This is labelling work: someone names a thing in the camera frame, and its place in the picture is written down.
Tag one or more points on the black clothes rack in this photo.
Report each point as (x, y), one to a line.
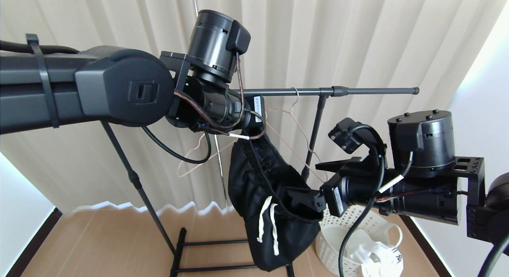
(358, 91)

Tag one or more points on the beige curtain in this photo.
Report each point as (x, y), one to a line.
(358, 38)

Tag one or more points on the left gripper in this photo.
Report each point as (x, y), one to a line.
(218, 106)

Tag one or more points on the white laundry basket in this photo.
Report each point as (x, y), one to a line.
(324, 249)

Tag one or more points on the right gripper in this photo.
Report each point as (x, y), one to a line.
(417, 197)

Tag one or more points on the white garment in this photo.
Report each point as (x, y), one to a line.
(373, 257)

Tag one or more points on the black shorts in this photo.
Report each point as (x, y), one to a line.
(254, 181)

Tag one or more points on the pink clothes hanger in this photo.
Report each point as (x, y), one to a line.
(228, 148)
(294, 104)

